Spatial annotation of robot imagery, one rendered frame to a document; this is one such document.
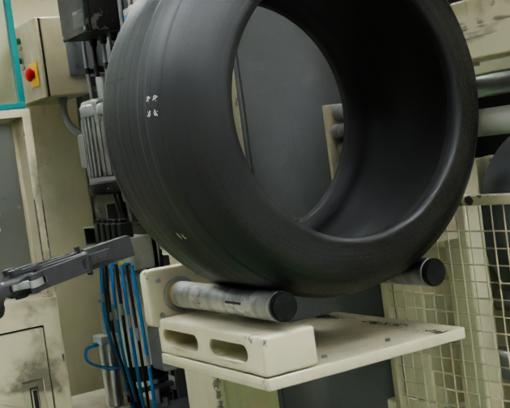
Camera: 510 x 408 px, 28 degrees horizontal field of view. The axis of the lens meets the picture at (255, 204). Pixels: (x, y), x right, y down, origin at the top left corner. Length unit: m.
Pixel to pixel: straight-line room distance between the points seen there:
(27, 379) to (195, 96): 0.86
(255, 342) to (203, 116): 0.33
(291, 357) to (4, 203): 0.81
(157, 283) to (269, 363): 0.36
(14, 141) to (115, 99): 0.59
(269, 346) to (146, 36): 0.47
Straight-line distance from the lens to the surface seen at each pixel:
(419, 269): 1.61
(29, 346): 2.04
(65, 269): 1.36
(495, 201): 1.76
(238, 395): 1.86
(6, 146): 2.07
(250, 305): 1.50
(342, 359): 1.52
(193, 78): 1.37
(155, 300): 1.74
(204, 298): 1.63
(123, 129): 1.49
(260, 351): 1.45
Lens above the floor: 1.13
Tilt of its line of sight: 3 degrees down
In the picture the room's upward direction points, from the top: 8 degrees counter-clockwise
